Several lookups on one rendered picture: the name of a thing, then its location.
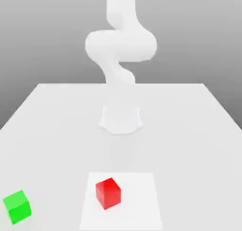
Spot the small red cube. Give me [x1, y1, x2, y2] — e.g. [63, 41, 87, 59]
[95, 177, 122, 211]

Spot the small green cube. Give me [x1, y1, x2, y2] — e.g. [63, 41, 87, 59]
[2, 189, 32, 225]

